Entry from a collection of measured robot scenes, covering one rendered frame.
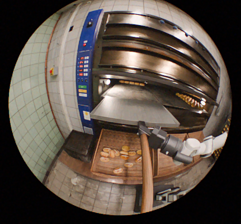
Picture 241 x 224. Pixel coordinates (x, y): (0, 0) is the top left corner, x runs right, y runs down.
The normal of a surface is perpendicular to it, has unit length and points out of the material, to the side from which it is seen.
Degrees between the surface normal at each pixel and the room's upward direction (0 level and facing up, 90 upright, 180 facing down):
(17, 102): 90
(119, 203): 0
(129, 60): 70
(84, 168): 0
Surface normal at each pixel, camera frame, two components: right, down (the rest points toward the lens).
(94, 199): 0.10, -0.90
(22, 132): 0.99, 0.14
